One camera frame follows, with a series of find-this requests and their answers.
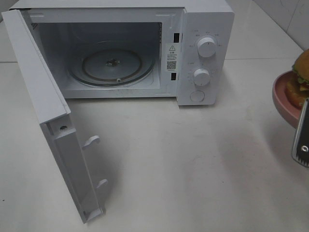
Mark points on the white microwave door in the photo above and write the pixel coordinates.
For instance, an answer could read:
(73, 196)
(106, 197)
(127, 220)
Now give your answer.
(53, 113)

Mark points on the white warning label sticker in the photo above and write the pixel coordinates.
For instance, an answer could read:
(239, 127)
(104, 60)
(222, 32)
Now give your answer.
(171, 57)

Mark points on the pink round plate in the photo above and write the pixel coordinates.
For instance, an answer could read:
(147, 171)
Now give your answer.
(288, 109)

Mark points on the glass microwave turntable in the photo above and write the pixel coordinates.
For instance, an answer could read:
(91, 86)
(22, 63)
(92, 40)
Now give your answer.
(110, 67)

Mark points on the white round door button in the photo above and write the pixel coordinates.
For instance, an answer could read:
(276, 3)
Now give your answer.
(197, 96)

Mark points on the toy burger with lettuce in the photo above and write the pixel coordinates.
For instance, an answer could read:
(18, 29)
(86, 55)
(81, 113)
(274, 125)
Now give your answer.
(300, 79)

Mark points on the white microwave oven body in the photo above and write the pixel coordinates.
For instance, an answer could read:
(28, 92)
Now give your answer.
(68, 27)

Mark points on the white round knob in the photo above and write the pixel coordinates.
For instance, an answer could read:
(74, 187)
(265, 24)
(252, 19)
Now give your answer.
(206, 46)
(201, 77)

